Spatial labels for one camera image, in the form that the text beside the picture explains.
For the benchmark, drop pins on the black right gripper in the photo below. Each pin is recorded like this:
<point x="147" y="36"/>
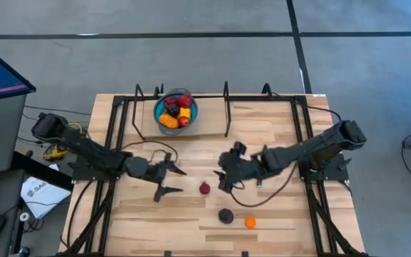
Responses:
<point x="243" y="166"/>

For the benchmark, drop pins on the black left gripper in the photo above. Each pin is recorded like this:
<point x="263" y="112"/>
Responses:
<point x="152" y="171"/>

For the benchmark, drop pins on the small red toy strawberry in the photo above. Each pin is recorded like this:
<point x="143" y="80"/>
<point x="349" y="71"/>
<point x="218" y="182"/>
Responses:
<point x="204" y="188"/>
<point x="170" y="101"/>

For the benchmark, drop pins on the dark purple toy fruit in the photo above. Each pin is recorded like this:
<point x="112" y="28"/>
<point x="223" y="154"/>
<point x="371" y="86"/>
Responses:
<point x="225" y="216"/>

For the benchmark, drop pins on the orange oval toy fruit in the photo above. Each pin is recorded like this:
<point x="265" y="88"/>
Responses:
<point x="168" y="121"/>

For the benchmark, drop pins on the red yellow toy apple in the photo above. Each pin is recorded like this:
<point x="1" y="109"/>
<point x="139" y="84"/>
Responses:
<point x="183" y="122"/>

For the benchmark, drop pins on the small orange toy tangerine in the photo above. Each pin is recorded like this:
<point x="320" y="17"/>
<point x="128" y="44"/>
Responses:
<point x="250" y="222"/>

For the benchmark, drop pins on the yellow toy pepper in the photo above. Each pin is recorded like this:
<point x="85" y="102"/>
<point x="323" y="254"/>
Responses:
<point x="185" y="113"/>

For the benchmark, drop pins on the dark maroon toy plum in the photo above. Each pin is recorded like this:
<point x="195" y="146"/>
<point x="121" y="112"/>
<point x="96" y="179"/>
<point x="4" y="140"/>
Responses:
<point x="172" y="110"/>

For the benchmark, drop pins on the dark red toy pepper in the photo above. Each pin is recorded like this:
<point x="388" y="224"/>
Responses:
<point x="185" y="101"/>

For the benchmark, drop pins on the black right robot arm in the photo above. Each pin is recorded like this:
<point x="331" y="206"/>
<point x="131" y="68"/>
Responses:
<point x="316" y="146"/>

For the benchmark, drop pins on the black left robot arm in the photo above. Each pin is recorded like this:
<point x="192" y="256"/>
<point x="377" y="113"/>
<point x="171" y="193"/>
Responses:
<point x="84" y="150"/>

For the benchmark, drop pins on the blue grey collapsible bowl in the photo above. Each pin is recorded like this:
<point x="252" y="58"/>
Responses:
<point x="158" y="109"/>

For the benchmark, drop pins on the yellow clamp tool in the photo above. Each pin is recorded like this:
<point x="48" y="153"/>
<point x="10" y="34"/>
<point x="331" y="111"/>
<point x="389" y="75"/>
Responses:
<point x="54" y="154"/>

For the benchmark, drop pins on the white printed booklet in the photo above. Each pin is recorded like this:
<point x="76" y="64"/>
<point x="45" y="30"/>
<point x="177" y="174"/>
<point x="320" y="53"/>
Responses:
<point x="43" y="196"/>

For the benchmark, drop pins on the white tape roll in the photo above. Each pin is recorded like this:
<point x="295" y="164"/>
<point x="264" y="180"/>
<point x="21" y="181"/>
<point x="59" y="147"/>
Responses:
<point x="24" y="216"/>

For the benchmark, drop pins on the black desk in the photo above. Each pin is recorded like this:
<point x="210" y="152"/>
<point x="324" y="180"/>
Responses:
<point x="2" y="192"/>

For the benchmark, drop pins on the black metal shelf bracket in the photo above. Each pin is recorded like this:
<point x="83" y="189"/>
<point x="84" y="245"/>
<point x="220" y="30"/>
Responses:
<point x="228" y="114"/>
<point x="134" y="110"/>

